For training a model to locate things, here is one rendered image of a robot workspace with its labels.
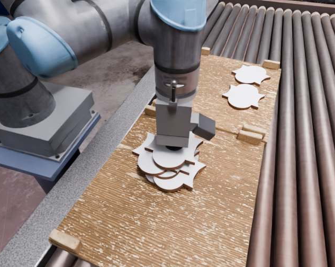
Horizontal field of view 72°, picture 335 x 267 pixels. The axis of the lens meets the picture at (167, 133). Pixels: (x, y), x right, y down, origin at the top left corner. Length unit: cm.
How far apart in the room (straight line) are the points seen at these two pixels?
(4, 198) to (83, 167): 133
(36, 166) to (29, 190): 113
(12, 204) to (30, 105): 123
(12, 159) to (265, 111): 74
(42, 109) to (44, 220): 29
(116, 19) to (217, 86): 52
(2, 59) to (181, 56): 42
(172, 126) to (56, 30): 23
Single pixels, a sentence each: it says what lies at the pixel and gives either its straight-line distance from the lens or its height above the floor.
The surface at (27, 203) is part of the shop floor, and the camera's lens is 181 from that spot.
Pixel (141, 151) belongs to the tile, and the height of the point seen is 98.
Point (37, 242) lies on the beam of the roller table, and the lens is 56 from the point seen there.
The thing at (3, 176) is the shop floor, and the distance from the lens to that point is 203.
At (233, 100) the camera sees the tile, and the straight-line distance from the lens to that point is 75.
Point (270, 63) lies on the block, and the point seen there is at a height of 95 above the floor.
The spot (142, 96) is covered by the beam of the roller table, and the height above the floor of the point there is 92.
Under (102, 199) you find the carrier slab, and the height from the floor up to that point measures 94.
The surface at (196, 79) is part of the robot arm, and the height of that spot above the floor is 118.
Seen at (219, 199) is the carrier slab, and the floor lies 94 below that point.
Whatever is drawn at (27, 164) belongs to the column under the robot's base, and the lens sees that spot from 75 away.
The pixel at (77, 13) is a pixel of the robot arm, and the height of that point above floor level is 128.
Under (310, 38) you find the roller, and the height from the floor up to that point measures 92.
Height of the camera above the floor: 138
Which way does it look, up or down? 45 degrees down
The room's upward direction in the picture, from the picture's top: straight up
